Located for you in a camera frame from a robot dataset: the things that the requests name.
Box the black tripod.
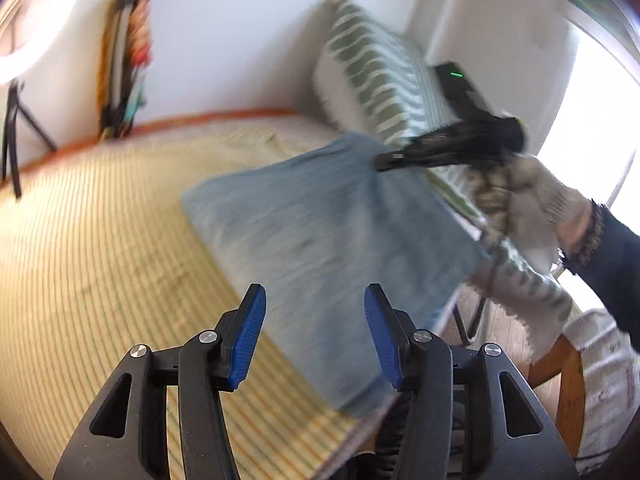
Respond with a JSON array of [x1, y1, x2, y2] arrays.
[[0, 80, 59, 199]]

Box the ring light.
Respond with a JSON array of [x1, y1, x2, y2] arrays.
[[0, 0, 89, 84]]

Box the window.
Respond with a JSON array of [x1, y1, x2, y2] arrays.
[[537, 24, 640, 222]]

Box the green patterned white cushion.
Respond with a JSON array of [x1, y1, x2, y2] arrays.
[[312, 0, 576, 322]]

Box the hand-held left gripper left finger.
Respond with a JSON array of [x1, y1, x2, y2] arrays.
[[52, 282, 268, 480]]

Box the folded wooden stand with cloths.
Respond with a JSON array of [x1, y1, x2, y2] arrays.
[[95, 0, 154, 141]]

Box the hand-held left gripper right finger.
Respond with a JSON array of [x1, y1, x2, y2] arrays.
[[363, 282, 583, 480]]

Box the person's right forearm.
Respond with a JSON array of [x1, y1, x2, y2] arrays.
[[555, 200, 640, 332]]

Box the blue denim pants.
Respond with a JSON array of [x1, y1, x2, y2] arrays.
[[180, 130, 493, 418]]

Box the white patterned cloth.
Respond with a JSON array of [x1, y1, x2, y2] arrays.
[[560, 310, 640, 476]]

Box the wooden chair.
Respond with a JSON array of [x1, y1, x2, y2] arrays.
[[525, 334, 589, 461]]

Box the striped yellow bedsheet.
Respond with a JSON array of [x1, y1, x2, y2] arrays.
[[0, 115, 382, 480]]

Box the person's right hand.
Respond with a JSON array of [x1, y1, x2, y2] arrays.
[[469, 152, 594, 272]]

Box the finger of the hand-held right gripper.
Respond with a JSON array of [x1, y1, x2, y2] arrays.
[[375, 124, 497, 173]]

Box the black metal leg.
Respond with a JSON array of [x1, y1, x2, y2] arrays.
[[452, 294, 487, 347]]

